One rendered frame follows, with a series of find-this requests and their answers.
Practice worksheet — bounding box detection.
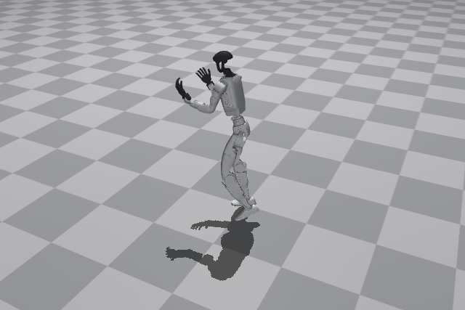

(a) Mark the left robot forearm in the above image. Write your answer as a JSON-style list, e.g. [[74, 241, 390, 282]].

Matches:
[[184, 97, 211, 113]]

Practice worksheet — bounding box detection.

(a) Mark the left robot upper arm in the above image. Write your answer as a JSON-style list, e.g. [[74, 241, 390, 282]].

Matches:
[[207, 81, 228, 113]]

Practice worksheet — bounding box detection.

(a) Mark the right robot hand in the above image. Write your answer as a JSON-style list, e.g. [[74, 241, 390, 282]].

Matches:
[[196, 67, 215, 90]]

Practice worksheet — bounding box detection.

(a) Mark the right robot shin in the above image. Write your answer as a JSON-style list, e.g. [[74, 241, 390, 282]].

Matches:
[[233, 166, 249, 200]]

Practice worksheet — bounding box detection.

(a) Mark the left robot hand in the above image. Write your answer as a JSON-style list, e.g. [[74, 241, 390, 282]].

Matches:
[[175, 78, 191, 100]]

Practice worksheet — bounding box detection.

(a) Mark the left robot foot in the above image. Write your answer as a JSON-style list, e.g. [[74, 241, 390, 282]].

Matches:
[[234, 205, 259, 221]]

